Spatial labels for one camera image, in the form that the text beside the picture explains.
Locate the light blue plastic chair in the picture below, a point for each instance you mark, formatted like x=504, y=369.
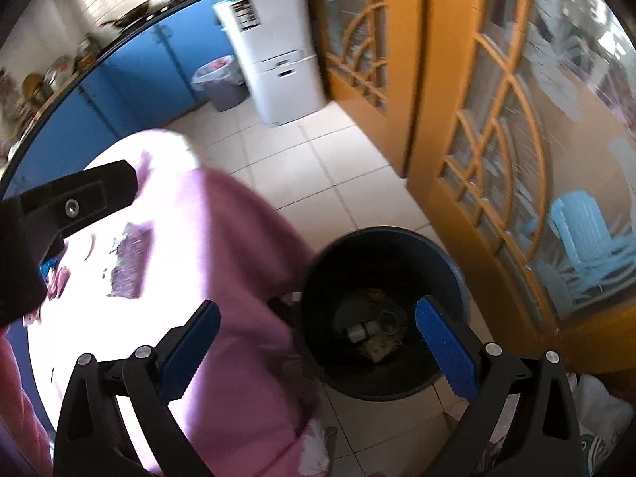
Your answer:
x=591, y=261

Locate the grey bin with bag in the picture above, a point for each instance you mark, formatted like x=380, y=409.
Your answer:
x=223, y=83

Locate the black trash bucket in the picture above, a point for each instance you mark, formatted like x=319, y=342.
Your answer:
x=356, y=317

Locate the blue kitchen cabinets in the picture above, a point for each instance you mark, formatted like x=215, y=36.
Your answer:
x=142, y=80

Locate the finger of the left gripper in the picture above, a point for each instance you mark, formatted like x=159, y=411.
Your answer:
x=89, y=195

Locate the white refrigerator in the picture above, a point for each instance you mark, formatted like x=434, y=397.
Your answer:
x=272, y=41

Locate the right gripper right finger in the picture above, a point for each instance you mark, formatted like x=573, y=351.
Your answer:
x=543, y=438

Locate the purple tablecloth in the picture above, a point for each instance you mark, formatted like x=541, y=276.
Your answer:
x=250, y=409

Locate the silver foil wrapper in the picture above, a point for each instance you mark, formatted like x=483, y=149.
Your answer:
x=129, y=258

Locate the black wok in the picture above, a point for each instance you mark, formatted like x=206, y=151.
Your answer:
x=129, y=17

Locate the orange wooden glass door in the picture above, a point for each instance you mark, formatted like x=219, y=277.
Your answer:
x=492, y=109

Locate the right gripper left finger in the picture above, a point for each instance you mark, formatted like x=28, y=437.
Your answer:
x=91, y=436

